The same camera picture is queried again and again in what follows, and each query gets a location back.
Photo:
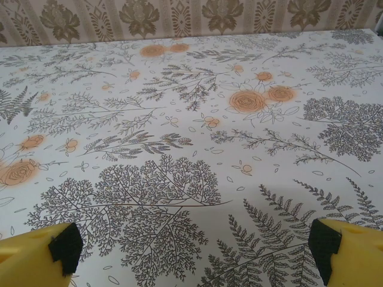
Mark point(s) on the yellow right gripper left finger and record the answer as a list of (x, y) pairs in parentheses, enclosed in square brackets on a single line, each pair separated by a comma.
[(27, 257)]

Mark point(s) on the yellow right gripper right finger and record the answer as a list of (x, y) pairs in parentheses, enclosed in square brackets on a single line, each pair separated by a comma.
[(356, 257)]

